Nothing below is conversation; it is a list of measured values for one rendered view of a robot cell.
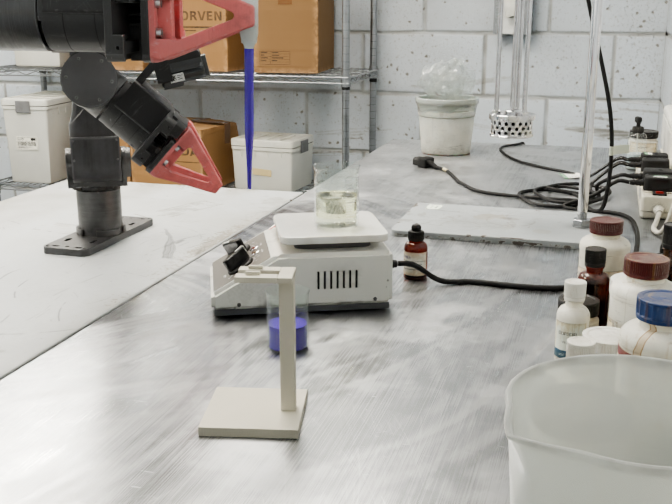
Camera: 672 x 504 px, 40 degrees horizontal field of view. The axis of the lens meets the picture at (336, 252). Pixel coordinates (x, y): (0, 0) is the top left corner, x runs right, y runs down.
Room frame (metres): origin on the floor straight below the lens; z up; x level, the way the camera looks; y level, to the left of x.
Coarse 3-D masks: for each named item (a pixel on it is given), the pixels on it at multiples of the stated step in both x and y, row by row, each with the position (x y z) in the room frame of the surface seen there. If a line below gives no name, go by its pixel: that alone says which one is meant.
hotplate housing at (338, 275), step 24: (264, 264) 0.96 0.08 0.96; (288, 264) 0.96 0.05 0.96; (312, 264) 0.96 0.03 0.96; (336, 264) 0.97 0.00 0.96; (360, 264) 0.97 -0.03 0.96; (384, 264) 0.97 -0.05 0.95; (240, 288) 0.95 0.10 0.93; (264, 288) 0.96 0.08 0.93; (312, 288) 0.96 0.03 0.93; (336, 288) 0.97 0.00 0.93; (360, 288) 0.97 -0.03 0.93; (384, 288) 0.97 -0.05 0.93; (216, 312) 0.95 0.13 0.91; (240, 312) 0.95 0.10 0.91; (264, 312) 0.96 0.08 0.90
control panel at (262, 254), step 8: (256, 240) 1.06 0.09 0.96; (264, 240) 1.04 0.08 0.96; (256, 248) 1.02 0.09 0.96; (264, 248) 1.01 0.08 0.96; (224, 256) 1.07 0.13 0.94; (256, 256) 0.99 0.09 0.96; (264, 256) 0.98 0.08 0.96; (216, 264) 1.05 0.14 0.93; (256, 264) 0.97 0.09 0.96; (216, 272) 1.02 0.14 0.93; (224, 272) 1.00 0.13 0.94; (216, 280) 0.99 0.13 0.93; (224, 280) 0.97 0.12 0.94; (232, 280) 0.96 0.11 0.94; (216, 288) 0.96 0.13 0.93
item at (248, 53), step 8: (248, 56) 0.70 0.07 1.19; (248, 64) 0.70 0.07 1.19; (248, 72) 0.70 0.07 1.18; (248, 80) 0.71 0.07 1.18; (248, 88) 0.70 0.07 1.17; (248, 96) 0.70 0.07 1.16; (248, 104) 0.70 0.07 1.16; (248, 112) 0.70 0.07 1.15; (248, 120) 0.70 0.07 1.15; (248, 128) 0.71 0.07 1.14; (248, 136) 0.71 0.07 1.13; (248, 144) 0.71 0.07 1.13; (248, 152) 0.71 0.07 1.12; (248, 160) 0.71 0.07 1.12; (248, 168) 0.71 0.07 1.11; (248, 176) 0.71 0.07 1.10; (248, 184) 0.71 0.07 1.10
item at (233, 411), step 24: (288, 288) 0.70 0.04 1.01; (288, 312) 0.70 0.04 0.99; (288, 336) 0.70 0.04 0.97; (288, 360) 0.70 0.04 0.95; (288, 384) 0.70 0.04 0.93; (216, 408) 0.70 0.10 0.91; (240, 408) 0.70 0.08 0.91; (264, 408) 0.70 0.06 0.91; (288, 408) 0.70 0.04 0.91; (216, 432) 0.67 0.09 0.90; (240, 432) 0.67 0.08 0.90; (264, 432) 0.67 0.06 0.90; (288, 432) 0.67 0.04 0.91
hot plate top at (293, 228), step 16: (288, 224) 1.02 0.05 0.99; (304, 224) 1.02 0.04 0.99; (368, 224) 1.02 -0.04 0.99; (288, 240) 0.96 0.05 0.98; (304, 240) 0.97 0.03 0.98; (320, 240) 0.97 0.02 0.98; (336, 240) 0.97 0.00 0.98; (352, 240) 0.97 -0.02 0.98; (368, 240) 0.98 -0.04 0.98; (384, 240) 0.98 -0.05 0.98
